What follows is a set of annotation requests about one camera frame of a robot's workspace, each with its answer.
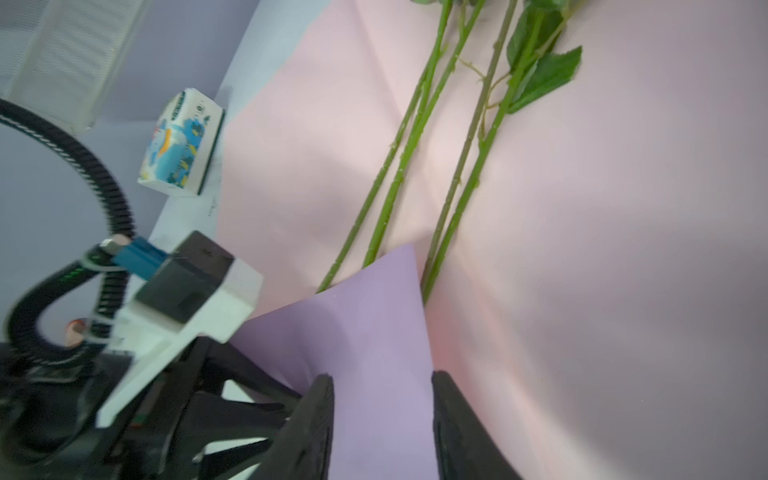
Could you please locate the lower white mesh shelf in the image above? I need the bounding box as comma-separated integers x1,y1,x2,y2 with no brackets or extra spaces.
1,0,151,136

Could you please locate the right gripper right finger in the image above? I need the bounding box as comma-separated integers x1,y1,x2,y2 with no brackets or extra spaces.
431,371,521,480

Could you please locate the white blue fake flower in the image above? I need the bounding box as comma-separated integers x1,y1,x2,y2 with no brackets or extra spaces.
421,1,583,303

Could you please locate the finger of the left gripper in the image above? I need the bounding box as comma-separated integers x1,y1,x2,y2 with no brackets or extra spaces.
197,338,302,408

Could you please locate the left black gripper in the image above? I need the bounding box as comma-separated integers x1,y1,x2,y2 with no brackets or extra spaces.
1,341,300,479

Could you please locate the red pink fake rose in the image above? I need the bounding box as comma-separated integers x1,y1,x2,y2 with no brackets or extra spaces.
362,1,486,268

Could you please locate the purple pink wrapping paper sheet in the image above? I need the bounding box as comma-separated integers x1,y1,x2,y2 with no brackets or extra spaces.
218,1,767,479

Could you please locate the colourful tissue pack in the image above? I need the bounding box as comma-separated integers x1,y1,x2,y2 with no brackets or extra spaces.
137,88,225,197

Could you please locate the cream fake rose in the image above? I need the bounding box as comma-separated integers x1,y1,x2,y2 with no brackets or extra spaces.
315,1,453,293

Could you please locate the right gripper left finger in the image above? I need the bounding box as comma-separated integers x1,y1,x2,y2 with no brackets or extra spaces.
251,374,335,480

